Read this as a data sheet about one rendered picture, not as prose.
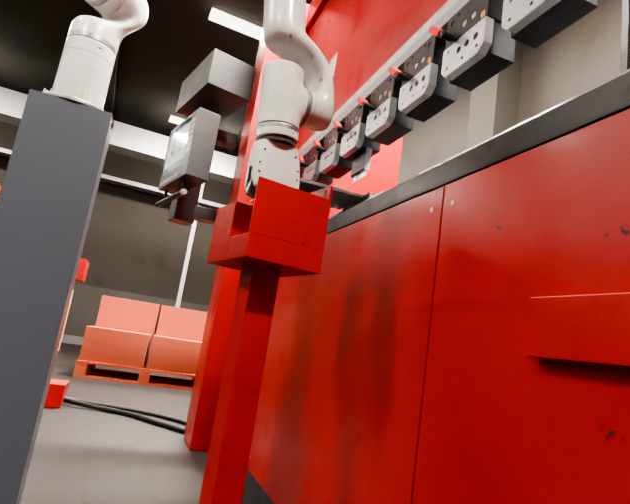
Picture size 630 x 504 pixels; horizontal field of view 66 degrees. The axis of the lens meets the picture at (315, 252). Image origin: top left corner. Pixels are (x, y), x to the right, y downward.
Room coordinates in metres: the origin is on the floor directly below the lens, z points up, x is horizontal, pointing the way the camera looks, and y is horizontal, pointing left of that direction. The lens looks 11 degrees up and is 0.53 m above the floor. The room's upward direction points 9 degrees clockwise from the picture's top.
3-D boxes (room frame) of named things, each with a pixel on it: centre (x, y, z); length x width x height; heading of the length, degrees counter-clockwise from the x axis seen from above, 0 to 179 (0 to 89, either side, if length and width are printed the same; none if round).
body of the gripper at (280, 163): (0.91, 0.10, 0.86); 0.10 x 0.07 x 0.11; 120
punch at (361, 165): (1.52, -0.11, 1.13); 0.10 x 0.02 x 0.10; 19
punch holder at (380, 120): (1.36, -0.16, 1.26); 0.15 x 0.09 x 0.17; 19
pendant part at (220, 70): (2.57, 0.71, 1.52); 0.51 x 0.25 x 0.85; 33
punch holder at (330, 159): (1.74, -0.03, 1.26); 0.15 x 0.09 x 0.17; 19
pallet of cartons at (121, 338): (4.46, 1.33, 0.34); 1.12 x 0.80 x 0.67; 111
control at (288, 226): (0.97, 0.10, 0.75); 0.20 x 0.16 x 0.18; 30
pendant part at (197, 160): (2.48, 0.75, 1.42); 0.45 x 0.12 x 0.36; 33
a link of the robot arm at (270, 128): (0.91, 0.11, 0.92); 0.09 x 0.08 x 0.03; 120
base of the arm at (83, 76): (1.15, 0.66, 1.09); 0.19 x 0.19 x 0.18
